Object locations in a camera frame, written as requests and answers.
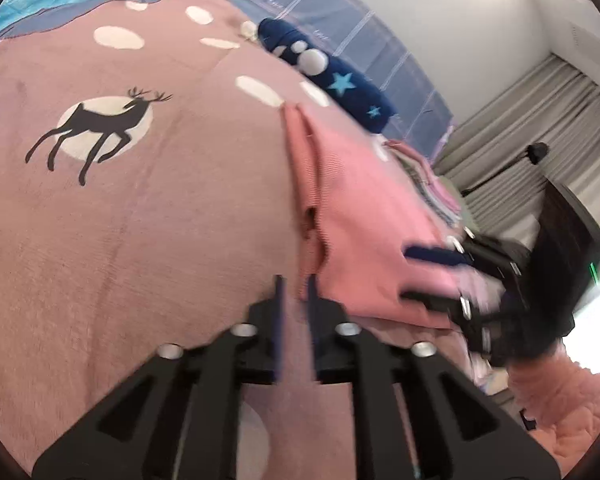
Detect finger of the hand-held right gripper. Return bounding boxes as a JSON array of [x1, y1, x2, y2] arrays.
[[404, 234, 523, 283], [401, 287, 496, 356]]

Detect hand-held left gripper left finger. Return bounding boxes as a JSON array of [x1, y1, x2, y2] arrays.
[[32, 275, 287, 480]]

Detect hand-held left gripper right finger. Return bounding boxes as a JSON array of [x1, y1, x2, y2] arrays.
[[305, 275, 562, 480]]

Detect pink bear-print sweater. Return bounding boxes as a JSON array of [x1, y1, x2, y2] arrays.
[[280, 102, 503, 332]]

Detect person's right forearm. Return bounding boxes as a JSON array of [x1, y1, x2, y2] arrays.
[[506, 344, 600, 472]]

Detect stack of folded clothes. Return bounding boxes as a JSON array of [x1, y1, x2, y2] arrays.
[[386, 139, 462, 211]]

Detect grey patterned folded garment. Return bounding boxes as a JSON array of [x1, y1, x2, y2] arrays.
[[400, 160, 465, 227]]

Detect black floor lamp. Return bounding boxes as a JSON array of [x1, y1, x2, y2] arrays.
[[460, 142, 551, 199]]

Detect grey curtain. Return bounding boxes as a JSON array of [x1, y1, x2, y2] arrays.
[[432, 52, 600, 303]]

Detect pink polka-dot deer bedspread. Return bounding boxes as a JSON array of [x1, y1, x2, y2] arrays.
[[0, 0, 486, 480]]

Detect navy star-print blanket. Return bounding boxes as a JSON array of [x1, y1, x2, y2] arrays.
[[257, 17, 394, 134]]

